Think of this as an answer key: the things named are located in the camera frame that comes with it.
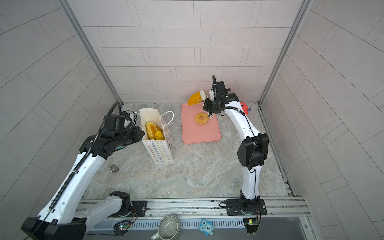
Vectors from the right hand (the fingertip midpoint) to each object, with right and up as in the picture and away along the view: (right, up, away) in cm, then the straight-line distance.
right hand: (204, 106), depth 86 cm
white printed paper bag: (-23, -24, -10) cm, 35 cm away
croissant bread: (-6, +5, +4) cm, 9 cm away
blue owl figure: (+1, -55, -21) cm, 59 cm away
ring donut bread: (-2, -10, +16) cm, 19 cm away
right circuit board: (+21, -55, -18) cm, 62 cm away
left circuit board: (-37, -54, -21) cm, 69 cm away
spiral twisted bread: (-30, -12, -2) cm, 33 cm away
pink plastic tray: (-7, -17, +15) cm, 23 cm away
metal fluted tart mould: (-16, -56, -20) cm, 61 cm away
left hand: (-27, -13, -15) cm, 33 cm away
